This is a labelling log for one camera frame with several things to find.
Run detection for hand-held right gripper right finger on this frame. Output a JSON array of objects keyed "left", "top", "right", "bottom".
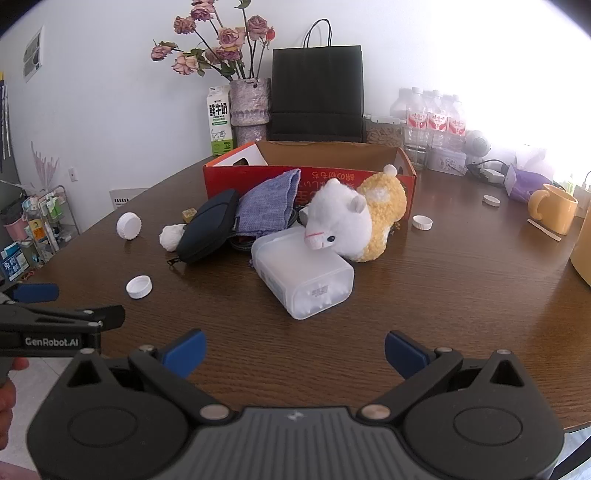
[{"left": 355, "top": 330, "right": 527, "bottom": 423}]

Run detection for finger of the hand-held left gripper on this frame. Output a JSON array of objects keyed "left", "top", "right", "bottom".
[
  {"left": 0, "top": 283, "right": 61, "bottom": 306},
  {"left": 0, "top": 302, "right": 126, "bottom": 332}
]

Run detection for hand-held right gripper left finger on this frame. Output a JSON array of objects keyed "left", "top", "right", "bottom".
[{"left": 65, "top": 329, "right": 236, "bottom": 423}]

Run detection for clear plastic bag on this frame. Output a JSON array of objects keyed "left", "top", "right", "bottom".
[{"left": 159, "top": 223, "right": 186, "bottom": 252}]

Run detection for black zipper case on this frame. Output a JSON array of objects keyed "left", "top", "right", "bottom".
[{"left": 167, "top": 188, "right": 241, "bottom": 268}]

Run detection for white yellow alpaca plush toy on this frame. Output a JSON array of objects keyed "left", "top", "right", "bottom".
[{"left": 302, "top": 164, "right": 409, "bottom": 263}]

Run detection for purple blue cloth pouch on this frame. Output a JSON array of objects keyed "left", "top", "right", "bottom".
[{"left": 233, "top": 168, "right": 302, "bottom": 234}]

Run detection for red orange cardboard box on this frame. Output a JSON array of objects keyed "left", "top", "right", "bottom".
[{"left": 202, "top": 141, "right": 417, "bottom": 222}]

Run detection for storage rack with small items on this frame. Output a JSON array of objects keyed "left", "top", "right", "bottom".
[{"left": 0, "top": 185, "right": 79, "bottom": 282}]

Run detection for translucent plastic container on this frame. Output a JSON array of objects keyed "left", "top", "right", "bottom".
[{"left": 250, "top": 229, "right": 355, "bottom": 320}]

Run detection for person's left hand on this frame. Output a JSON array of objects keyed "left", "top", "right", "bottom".
[{"left": 0, "top": 357, "right": 30, "bottom": 450}]

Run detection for pale paper strip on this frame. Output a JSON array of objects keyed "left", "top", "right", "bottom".
[{"left": 527, "top": 219, "right": 563, "bottom": 241}]

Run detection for white tin box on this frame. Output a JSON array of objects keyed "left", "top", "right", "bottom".
[{"left": 427, "top": 145, "right": 469, "bottom": 176}]

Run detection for yellow rounded object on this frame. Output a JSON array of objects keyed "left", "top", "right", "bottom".
[{"left": 569, "top": 215, "right": 591, "bottom": 287}]

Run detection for clear glass cup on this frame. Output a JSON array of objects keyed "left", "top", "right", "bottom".
[{"left": 403, "top": 124, "right": 432, "bottom": 171}]

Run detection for yellow mug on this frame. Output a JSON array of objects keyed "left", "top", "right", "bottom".
[{"left": 527, "top": 184, "right": 579, "bottom": 235}]

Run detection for purple tissue pack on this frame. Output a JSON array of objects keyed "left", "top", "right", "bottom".
[{"left": 504, "top": 148, "right": 566, "bottom": 204}]

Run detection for white round device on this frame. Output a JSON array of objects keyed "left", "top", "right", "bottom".
[{"left": 464, "top": 130, "right": 492, "bottom": 162}]

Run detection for white green milk carton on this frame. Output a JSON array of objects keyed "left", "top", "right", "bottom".
[{"left": 204, "top": 84, "right": 233, "bottom": 158}]

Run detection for pack of water bottles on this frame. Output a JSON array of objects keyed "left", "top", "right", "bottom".
[{"left": 390, "top": 87, "right": 467, "bottom": 153}]

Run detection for purple textured vase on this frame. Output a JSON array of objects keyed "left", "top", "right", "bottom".
[{"left": 229, "top": 78, "right": 271, "bottom": 144}]

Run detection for black paper bag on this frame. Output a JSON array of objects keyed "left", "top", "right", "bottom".
[{"left": 269, "top": 18, "right": 365, "bottom": 144}]

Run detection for dried pink roses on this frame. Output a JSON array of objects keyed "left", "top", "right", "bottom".
[{"left": 150, "top": 0, "right": 278, "bottom": 81}]

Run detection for white charger with cables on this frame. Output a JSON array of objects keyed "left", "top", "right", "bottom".
[{"left": 466, "top": 159, "right": 513, "bottom": 185}]

